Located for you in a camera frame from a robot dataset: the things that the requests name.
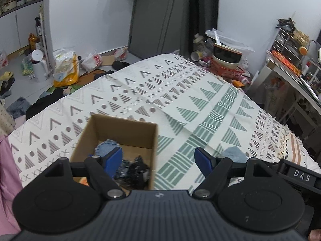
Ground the blue denim octopus toy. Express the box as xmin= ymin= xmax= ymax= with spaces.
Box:
xmin=95 ymin=139 xmax=120 ymax=157

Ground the dark patterned plastic bag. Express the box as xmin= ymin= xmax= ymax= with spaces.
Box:
xmin=114 ymin=156 xmax=150 ymax=190

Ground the fluffy grey-blue plush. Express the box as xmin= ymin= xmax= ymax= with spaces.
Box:
xmin=221 ymin=146 xmax=248 ymax=163

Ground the brown cardboard box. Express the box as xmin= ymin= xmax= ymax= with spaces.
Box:
xmin=70 ymin=114 xmax=158 ymax=194

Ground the patterned white green blanket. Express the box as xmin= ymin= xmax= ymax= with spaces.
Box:
xmin=8 ymin=54 xmax=320 ymax=190

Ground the dark desk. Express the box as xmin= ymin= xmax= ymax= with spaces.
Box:
xmin=246 ymin=52 xmax=320 ymax=142

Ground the red plastic basket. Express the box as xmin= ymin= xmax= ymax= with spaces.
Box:
xmin=208 ymin=58 xmax=244 ymax=80

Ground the yellow white feed bag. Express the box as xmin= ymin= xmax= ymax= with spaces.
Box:
xmin=53 ymin=48 xmax=79 ymax=88

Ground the white red plastic bag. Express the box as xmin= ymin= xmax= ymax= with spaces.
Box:
xmin=82 ymin=53 xmax=102 ymax=73

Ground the black white round bowl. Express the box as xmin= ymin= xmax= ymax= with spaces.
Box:
xmin=213 ymin=43 xmax=243 ymax=70

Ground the grey desk drawer organizer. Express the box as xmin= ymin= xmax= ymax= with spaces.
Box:
xmin=270 ymin=29 xmax=303 ymax=65

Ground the white trash bin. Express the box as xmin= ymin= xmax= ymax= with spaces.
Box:
xmin=31 ymin=50 xmax=50 ymax=82

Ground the orange bottle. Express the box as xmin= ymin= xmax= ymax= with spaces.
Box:
xmin=28 ymin=33 xmax=38 ymax=51

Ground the grey wardrobe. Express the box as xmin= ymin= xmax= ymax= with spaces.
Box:
xmin=129 ymin=0 xmax=192 ymax=59

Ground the black flat screen leaning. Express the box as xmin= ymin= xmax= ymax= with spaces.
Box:
xmin=188 ymin=0 xmax=219 ymax=53

